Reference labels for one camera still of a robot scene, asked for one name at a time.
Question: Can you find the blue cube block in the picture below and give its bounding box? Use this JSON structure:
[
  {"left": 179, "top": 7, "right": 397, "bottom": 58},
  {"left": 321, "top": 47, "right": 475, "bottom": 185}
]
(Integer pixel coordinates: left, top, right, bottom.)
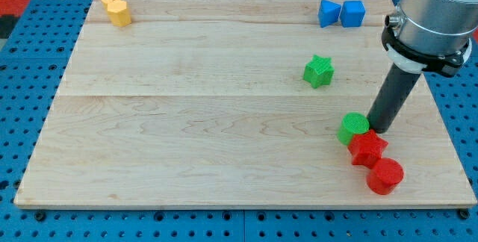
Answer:
[{"left": 339, "top": 0, "right": 366, "bottom": 28}]

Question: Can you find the light wooden board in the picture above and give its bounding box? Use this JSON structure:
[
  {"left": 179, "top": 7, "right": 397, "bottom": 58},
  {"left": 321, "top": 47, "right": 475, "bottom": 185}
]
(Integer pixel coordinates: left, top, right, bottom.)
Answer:
[{"left": 14, "top": 0, "right": 477, "bottom": 210}]

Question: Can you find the red star block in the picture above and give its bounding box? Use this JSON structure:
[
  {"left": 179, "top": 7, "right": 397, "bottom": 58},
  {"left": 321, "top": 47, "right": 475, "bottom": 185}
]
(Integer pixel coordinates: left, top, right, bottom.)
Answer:
[{"left": 347, "top": 129, "right": 388, "bottom": 169}]

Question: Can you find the green star block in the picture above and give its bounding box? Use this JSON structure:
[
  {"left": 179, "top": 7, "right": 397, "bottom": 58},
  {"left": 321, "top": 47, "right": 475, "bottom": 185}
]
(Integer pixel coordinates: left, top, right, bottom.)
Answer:
[{"left": 302, "top": 55, "right": 335, "bottom": 89}]

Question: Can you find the red cylinder block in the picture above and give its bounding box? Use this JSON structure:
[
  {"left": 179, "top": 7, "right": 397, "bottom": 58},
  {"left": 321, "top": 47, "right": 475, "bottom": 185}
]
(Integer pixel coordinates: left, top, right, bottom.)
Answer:
[{"left": 366, "top": 158, "right": 405, "bottom": 195}]

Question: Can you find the blue triangle block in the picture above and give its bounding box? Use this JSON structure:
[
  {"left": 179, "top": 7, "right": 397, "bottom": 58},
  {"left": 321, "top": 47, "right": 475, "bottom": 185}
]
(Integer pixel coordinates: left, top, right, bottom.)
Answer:
[{"left": 317, "top": 0, "right": 341, "bottom": 28}]

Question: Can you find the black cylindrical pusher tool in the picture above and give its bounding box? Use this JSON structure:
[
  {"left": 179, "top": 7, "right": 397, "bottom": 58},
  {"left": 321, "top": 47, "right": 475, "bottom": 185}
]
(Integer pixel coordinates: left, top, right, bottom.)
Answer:
[{"left": 367, "top": 64, "right": 420, "bottom": 134}]

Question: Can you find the yellow hexagon block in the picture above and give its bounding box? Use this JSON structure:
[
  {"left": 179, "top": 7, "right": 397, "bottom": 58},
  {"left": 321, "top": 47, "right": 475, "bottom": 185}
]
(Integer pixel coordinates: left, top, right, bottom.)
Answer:
[{"left": 107, "top": 0, "right": 131, "bottom": 27}]

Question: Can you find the green cylinder block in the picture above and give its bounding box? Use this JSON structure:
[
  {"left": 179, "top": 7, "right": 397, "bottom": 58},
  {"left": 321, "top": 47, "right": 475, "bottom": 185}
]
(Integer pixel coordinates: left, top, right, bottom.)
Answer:
[{"left": 336, "top": 112, "right": 370, "bottom": 146}]

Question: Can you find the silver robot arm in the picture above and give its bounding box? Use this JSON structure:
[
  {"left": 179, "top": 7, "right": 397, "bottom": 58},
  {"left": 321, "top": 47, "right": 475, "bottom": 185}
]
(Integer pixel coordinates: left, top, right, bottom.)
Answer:
[{"left": 382, "top": 0, "right": 477, "bottom": 77}]

